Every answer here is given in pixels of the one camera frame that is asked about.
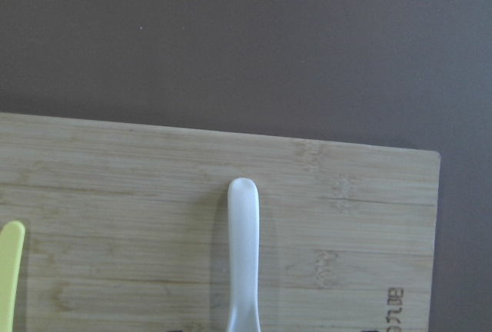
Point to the yellow plastic knife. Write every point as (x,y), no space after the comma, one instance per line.
(12,240)

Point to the bamboo cutting board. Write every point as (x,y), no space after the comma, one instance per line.
(127,228)

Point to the white ceramic spoon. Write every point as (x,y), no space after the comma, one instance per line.
(243,240)

